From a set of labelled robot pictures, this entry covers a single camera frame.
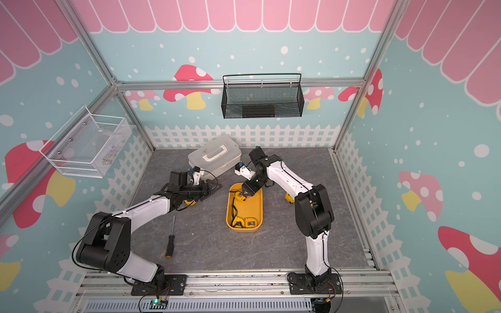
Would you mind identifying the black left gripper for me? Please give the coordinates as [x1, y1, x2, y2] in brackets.
[181, 179, 223, 202]

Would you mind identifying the yellow tape measure black strap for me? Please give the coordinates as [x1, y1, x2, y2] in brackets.
[230, 195, 247, 229]

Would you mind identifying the yellow tape measure metal clip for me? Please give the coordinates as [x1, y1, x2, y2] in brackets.
[244, 217, 260, 230]

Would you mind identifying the yellow tape measure top clip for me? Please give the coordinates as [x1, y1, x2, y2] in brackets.
[285, 193, 295, 203]

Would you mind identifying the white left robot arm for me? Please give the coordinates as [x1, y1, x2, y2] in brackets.
[72, 179, 222, 284]

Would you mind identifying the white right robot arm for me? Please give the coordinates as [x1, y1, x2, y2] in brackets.
[235, 155, 335, 290]

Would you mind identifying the yellow plastic storage box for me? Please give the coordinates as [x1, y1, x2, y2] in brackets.
[226, 183, 264, 232]

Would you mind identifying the white plastic lidded case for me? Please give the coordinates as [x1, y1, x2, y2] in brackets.
[188, 134, 241, 181]

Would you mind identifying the orange black screwdriver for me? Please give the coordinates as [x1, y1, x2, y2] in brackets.
[165, 216, 176, 259]

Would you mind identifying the green circuit board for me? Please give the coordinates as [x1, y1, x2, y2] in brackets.
[148, 299, 168, 310]

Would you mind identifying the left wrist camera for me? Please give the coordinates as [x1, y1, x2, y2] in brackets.
[168, 166, 202, 187]

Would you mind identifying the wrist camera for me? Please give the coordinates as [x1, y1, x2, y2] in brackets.
[234, 146, 265, 180]
[168, 166, 202, 187]

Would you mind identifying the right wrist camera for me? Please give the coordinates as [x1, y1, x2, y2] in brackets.
[234, 146, 265, 180]

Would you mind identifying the black wire mesh basket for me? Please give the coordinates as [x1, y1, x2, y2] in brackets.
[221, 73, 305, 119]

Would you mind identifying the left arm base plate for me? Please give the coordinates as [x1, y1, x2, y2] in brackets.
[130, 275, 188, 296]

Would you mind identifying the white wire mesh basket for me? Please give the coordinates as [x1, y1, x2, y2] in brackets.
[39, 106, 133, 179]

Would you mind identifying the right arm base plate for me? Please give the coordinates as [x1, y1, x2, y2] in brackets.
[287, 270, 343, 296]

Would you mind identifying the grey slotted cable duct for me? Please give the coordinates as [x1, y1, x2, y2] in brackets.
[80, 297, 313, 312]

